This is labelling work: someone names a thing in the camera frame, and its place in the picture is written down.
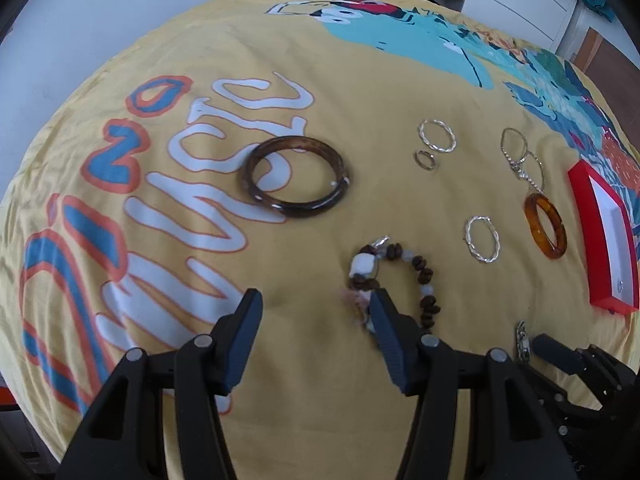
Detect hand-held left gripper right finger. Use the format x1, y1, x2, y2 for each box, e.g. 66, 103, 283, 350
369, 289, 576, 480

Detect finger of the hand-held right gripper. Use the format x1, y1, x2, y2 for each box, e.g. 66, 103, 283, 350
531, 332, 583, 376

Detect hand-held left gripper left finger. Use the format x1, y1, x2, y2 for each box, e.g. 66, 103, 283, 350
55, 289, 263, 480

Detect chunky silver chain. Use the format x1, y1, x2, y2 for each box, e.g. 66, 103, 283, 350
515, 321, 532, 362

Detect brown beaded bracelet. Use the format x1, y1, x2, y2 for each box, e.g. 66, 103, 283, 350
340, 236, 442, 336

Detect amber bangle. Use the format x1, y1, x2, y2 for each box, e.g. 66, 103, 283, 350
524, 193, 568, 261

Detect twisted silver hoop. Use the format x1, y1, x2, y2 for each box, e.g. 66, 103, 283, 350
464, 216, 501, 263
418, 119, 457, 153

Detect dark brown bangle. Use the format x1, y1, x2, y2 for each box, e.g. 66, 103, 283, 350
241, 136, 350, 219

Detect red jewelry box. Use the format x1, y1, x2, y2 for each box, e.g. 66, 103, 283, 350
567, 161, 640, 315

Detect yellow printed blanket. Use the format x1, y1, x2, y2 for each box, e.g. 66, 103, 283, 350
0, 0, 640, 480

